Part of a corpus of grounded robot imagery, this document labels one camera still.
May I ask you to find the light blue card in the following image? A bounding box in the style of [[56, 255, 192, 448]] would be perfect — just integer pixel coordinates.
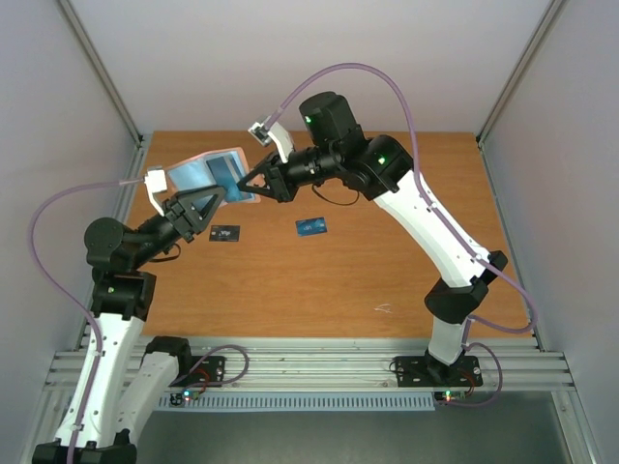
[[205, 151, 256, 204]]

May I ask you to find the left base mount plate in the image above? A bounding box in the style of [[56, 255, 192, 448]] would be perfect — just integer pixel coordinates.
[[171, 356, 226, 389]]

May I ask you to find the purple cable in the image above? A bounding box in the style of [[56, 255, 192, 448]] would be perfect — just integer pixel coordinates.
[[265, 62, 539, 334], [27, 177, 149, 464]]

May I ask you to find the base mount plate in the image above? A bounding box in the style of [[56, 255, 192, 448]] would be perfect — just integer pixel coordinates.
[[389, 355, 484, 388], [171, 356, 226, 389]]

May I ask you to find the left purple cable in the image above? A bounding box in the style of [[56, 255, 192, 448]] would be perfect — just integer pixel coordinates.
[[27, 177, 149, 464]]

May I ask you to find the left aluminium corner post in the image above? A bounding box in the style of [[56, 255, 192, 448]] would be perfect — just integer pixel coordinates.
[[55, 0, 144, 147]]

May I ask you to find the black VIP card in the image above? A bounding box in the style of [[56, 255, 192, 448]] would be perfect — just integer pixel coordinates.
[[209, 225, 241, 243]]

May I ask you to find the pink card holder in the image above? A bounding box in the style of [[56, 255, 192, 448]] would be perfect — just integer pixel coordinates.
[[164, 147, 260, 205]]

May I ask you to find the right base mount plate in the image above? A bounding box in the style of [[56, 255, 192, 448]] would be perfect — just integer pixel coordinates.
[[389, 355, 484, 388]]

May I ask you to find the grey slotted cable duct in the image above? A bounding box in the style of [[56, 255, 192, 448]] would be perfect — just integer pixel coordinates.
[[154, 391, 435, 413]]

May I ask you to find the right circuit board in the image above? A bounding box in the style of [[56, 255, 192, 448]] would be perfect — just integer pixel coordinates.
[[434, 389, 474, 404]]

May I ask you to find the left circuit board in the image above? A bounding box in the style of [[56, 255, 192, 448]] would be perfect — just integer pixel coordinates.
[[168, 391, 201, 407]]

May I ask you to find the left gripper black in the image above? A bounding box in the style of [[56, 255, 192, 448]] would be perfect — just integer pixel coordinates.
[[133, 182, 228, 268]]

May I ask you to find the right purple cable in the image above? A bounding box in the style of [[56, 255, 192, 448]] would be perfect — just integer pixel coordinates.
[[265, 62, 539, 334]]

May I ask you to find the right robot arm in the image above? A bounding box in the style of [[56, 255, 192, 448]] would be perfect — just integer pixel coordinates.
[[238, 92, 508, 386]]

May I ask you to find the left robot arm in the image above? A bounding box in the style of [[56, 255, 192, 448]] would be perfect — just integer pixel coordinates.
[[32, 186, 225, 463]]

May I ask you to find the aluminium rail frame front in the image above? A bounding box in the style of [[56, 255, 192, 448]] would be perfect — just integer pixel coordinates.
[[45, 336, 576, 393]]

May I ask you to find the circuit board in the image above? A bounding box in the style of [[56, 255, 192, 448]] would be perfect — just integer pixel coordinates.
[[434, 389, 474, 404], [168, 391, 201, 407]]

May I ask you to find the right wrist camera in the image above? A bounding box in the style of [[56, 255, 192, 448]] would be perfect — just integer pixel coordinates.
[[248, 119, 294, 163]]

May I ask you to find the aluminium corner post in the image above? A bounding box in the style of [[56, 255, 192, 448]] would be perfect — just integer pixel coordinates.
[[55, 0, 144, 147], [476, 0, 568, 150]]

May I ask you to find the blue VIP card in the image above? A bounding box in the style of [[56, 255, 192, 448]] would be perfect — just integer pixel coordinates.
[[295, 217, 328, 237]]

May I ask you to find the right aluminium corner post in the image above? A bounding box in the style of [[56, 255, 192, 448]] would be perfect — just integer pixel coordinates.
[[476, 0, 568, 150]]

